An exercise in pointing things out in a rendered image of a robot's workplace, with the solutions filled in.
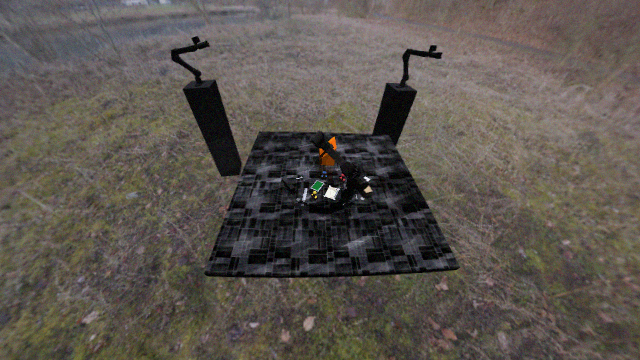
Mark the white paper card taped down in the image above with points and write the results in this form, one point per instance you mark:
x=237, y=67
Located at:
x=331, y=192

